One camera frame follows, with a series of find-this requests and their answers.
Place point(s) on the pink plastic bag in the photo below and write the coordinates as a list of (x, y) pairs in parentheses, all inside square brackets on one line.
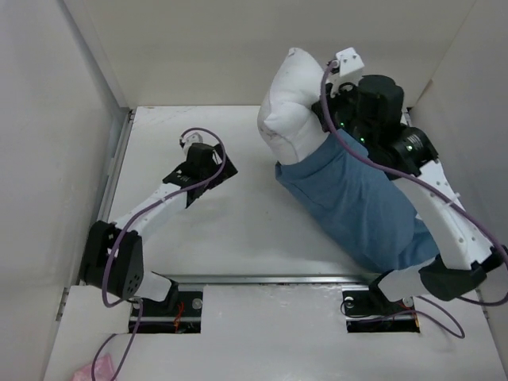
[(103, 370)]

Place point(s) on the white pillow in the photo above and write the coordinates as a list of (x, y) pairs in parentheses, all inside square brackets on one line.
[(286, 121)]

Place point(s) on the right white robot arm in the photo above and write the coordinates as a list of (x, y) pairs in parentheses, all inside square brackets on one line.
[(467, 251)]

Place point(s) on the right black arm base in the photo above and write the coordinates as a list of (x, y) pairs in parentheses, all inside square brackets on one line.
[(367, 313)]

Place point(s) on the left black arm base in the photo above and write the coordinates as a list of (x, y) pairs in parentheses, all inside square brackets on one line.
[(184, 316)]

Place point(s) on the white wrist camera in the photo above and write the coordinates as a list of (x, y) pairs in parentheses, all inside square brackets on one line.
[(347, 67), (186, 142)]

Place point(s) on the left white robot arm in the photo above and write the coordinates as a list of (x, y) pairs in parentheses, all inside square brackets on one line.
[(113, 257)]

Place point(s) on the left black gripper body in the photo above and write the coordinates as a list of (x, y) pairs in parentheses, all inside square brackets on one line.
[(228, 172)]

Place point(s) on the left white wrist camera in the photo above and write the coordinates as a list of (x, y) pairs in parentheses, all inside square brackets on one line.
[(186, 142)]

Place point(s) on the blue pillowcase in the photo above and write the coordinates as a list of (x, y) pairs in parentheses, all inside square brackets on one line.
[(359, 208)]

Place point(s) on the aluminium rail frame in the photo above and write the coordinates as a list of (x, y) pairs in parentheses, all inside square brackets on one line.
[(248, 230)]

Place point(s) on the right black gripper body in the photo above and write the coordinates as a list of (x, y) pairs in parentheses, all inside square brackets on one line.
[(341, 102)]

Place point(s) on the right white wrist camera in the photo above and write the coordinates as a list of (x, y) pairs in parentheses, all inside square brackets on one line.
[(347, 67)]

